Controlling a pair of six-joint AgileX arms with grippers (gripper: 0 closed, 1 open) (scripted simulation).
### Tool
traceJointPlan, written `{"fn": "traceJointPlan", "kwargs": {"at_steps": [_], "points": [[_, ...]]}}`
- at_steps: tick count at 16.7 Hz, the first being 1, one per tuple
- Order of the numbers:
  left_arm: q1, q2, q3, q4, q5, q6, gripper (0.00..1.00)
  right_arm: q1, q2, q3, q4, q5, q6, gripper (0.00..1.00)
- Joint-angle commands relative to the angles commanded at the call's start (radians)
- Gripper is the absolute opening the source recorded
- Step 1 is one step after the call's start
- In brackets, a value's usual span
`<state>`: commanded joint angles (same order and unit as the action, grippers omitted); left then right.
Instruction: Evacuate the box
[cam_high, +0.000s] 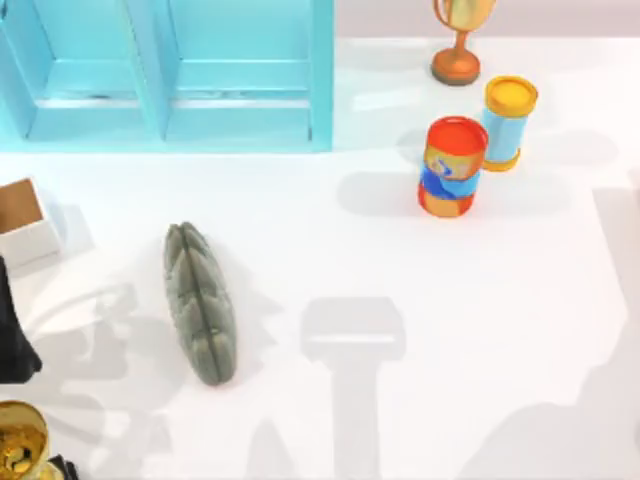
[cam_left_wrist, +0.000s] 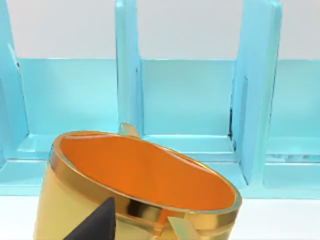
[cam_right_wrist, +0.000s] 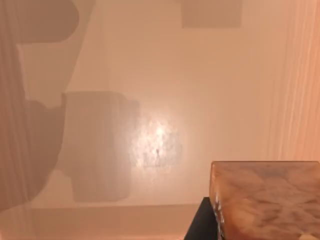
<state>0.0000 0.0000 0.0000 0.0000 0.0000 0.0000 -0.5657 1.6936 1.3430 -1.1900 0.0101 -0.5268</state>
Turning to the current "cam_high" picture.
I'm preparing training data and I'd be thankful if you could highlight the light blue rack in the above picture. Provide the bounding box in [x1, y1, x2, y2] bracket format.
[0, 0, 335, 155]

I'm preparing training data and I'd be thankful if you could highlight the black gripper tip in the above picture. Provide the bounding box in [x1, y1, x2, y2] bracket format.
[0, 255, 44, 386]

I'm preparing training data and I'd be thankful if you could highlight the grey-green bread loaf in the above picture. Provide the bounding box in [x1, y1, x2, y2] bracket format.
[163, 221, 240, 387]

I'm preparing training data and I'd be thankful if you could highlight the blue can with yellow lid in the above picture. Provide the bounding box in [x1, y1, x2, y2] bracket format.
[479, 75, 540, 174]

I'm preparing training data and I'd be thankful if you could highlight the gold trophy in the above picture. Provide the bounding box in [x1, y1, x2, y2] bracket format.
[0, 400, 80, 480]

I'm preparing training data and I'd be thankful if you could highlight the white box with brown inside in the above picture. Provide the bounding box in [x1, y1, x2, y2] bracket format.
[0, 177, 64, 270]

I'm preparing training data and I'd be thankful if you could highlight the orange and blue can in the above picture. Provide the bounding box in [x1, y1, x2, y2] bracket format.
[417, 115, 490, 220]

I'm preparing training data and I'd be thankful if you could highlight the bronze trophy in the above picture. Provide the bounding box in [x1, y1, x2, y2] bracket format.
[430, 0, 498, 87]

